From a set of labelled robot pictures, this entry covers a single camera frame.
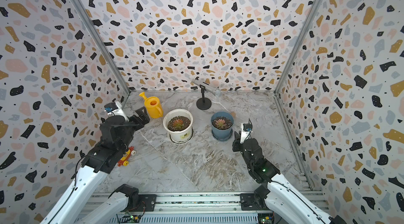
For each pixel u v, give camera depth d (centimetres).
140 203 72
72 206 40
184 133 86
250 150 58
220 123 93
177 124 90
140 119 63
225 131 91
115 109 57
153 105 98
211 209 73
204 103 114
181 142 95
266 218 72
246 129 66
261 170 57
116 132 49
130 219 70
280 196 51
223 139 95
